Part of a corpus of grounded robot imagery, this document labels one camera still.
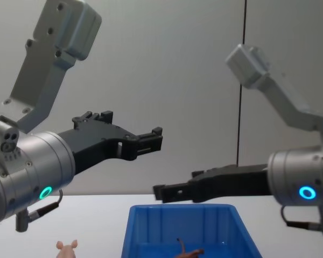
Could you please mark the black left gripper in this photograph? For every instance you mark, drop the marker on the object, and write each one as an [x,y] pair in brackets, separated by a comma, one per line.
[97,142]

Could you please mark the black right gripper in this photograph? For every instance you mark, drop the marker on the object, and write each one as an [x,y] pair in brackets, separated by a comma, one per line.
[231,182]

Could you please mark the blue plastic bin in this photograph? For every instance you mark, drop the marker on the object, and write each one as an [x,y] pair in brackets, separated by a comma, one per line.
[156,231]

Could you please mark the brown toy animal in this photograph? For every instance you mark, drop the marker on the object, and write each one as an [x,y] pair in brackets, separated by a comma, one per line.
[189,253]

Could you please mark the pink toy pig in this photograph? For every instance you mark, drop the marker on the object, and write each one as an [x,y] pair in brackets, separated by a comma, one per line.
[66,251]

